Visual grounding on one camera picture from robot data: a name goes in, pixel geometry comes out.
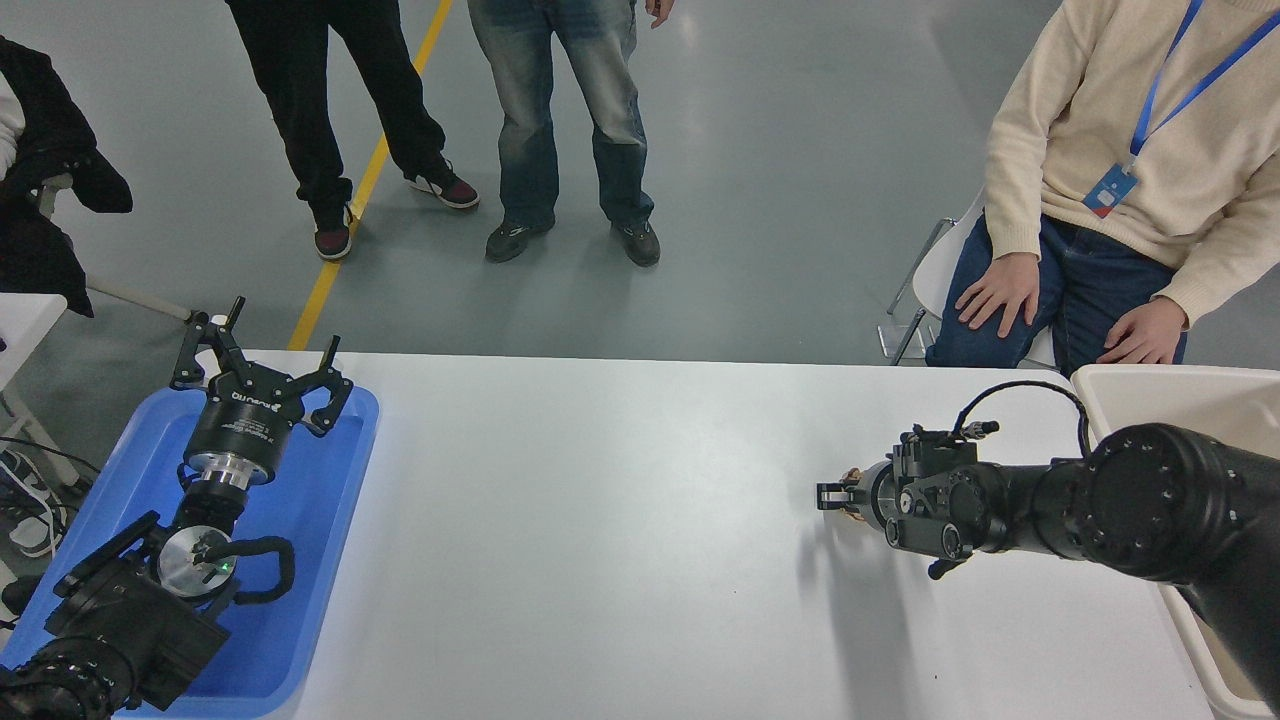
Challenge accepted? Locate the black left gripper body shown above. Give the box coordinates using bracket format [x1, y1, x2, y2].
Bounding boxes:
[185, 378, 306, 471]

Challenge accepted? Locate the tan paper ball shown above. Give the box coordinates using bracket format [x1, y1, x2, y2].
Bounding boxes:
[838, 466, 871, 523]

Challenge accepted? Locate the person's right hand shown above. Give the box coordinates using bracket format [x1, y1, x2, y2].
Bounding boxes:
[953, 252, 1043, 339]

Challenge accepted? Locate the blue plastic tray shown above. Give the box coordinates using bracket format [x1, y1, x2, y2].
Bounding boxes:
[0, 385, 381, 719]

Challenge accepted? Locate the white chair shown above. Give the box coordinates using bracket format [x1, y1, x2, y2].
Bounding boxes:
[878, 185, 1061, 371]

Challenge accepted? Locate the person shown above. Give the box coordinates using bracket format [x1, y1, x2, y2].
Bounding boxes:
[0, 35, 134, 319]
[925, 0, 1280, 379]
[225, 0, 481, 263]
[466, 0, 677, 269]

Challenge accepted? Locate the large pale bin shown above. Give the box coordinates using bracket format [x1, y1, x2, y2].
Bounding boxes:
[1070, 364, 1280, 720]

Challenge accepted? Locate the black cable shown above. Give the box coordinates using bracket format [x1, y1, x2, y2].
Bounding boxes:
[0, 435, 101, 491]

